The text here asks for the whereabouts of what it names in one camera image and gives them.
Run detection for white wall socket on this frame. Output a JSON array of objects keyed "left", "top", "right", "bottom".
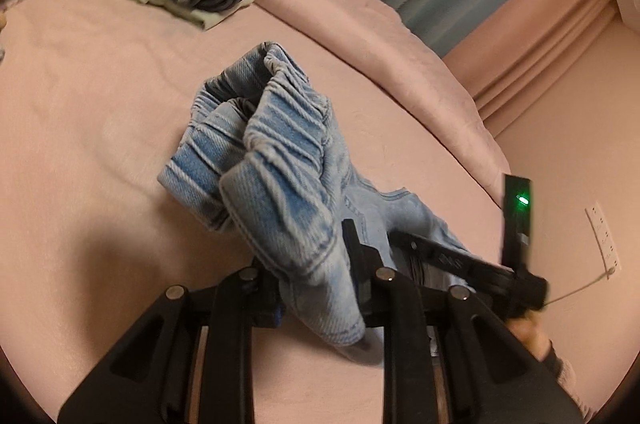
[{"left": 585, "top": 202, "right": 621, "bottom": 276}]

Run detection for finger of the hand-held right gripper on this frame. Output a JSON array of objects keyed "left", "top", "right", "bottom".
[{"left": 388, "top": 230, "right": 442, "bottom": 266}]

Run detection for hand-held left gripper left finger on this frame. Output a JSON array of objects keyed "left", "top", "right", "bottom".
[{"left": 57, "top": 263, "right": 285, "bottom": 424}]

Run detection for light blue denim pants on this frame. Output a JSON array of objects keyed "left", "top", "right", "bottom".
[{"left": 157, "top": 41, "right": 501, "bottom": 362}]

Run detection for pink curtain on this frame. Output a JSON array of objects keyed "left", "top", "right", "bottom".
[{"left": 442, "top": 0, "right": 622, "bottom": 139}]

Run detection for thin white cable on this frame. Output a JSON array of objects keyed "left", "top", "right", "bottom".
[{"left": 545, "top": 268, "right": 619, "bottom": 306}]

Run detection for person's right hand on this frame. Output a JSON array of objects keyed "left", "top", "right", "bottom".
[{"left": 509, "top": 310, "right": 552, "bottom": 362}]

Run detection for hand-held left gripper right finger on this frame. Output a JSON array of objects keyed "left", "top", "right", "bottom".
[{"left": 342, "top": 219, "right": 584, "bottom": 424}]

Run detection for pink duvet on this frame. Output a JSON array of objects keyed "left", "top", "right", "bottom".
[{"left": 142, "top": 0, "right": 512, "bottom": 202}]

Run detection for person's right forearm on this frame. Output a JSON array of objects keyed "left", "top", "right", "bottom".
[{"left": 542, "top": 341, "right": 598, "bottom": 422}]

